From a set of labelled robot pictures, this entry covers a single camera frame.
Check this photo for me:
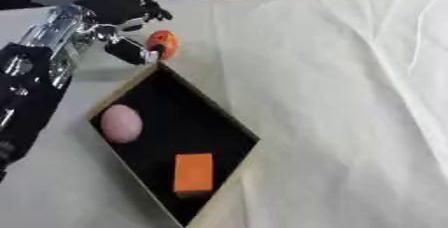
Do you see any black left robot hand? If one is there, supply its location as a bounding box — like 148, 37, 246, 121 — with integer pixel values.
71, 0, 175, 66

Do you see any orange toy fruit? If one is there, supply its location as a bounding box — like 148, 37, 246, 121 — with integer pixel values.
145, 29, 181, 61

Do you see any tan cardboard box black inside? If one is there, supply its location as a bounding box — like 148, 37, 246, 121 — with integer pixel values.
84, 61, 263, 228

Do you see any pink ball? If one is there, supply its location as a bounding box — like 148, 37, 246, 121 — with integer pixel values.
99, 104, 146, 144

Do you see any orange rectangular block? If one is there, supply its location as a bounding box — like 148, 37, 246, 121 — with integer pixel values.
171, 152, 216, 199

